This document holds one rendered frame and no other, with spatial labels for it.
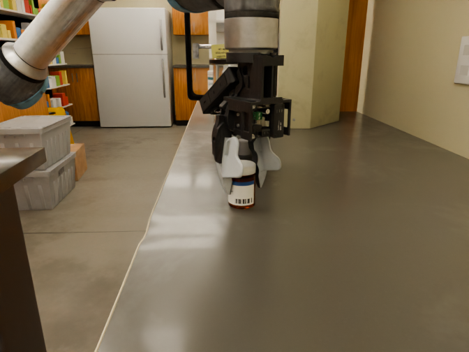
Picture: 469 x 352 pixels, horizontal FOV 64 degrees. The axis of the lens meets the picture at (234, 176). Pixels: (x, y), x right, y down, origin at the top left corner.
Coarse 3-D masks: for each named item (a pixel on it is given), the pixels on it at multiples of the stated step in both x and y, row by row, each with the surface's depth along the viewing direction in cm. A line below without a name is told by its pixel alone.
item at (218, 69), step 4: (212, 64) 82; (216, 64) 81; (220, 64) 81; (224, 64) 80; (228, 64) 80; (232, 64) 80; (236, 64) 80; (216, 68) 83; (220, 68) 82; (224, 68) 81; (216, 72) 83; (220, 72) 82; (216, 76) 83; (232, 136) 86; (236, 136) 86; (240, 136) 86
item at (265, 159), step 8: (248, 144) 60; (256, 144) 59; (264, 144) 58; (256, 152) 59; (264, 152) 59; (272, 152) 58; (256, 160) 60; (264, 160) 60; (272, 160) 58; (280, 160) 57; (256, 168) 61; (264, 168) 61; (272, 168) 59; (280, 168) 57; (256, 176) 61; (264, 176) 62
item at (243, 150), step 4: (240, 140) 77; (244, 140) 77; (240, 144) 77; (244, 144) 77; (240, 148) 77; (244, 148) 77; (248, 148) 77; (240, 152) 78; (244, 152) 77; (248, 152) 78; (240, 156) 76; (244, 156) 76; (248, 156) 76; (252, 156) 76; (248, 160) 75
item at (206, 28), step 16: (192, 16) 143; (208, 16) 143; (192, 32) 145; (208, 32) 144; (192, 48) 147; (208, 48) 146; (224, 48) 145; (192, 64) 149; (208, 64) 148; (208, 80) 150
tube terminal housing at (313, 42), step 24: (288, 0) 110; (312, 0) 111; (336, 0) 118; (288, 24) 112; (312, 24) 113; (336, 24) 121; (288, 48) 115; (312, 48) 115; (336, 48) 124; (288, 72) 117; (312, 72) 117; (336, 72) 128; (288, 96) 119; (312, 96) 120; (336, 96) 132; (312, 120) 123; (336, 120) 135
